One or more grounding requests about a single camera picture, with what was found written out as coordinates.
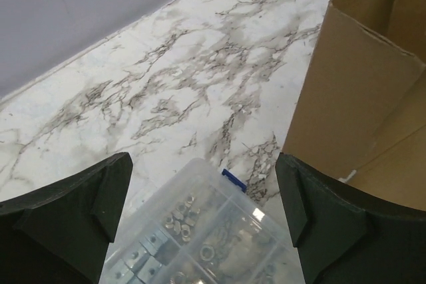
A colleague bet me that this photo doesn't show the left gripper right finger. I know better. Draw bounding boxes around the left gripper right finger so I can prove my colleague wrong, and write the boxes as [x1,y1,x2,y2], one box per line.
[276,153,425,284]

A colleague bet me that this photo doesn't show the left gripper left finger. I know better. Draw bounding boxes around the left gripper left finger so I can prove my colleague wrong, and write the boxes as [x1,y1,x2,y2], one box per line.
[1,152,133,283]

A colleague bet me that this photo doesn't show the brown cardboard box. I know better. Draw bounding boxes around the brown cardboard box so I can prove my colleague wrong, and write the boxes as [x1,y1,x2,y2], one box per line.
[283,0,425,210]

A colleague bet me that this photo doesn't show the clear plastic screw organizer box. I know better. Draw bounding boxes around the clear plastic screw organizer box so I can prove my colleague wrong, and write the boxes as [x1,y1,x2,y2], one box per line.
[100,158,304,283]

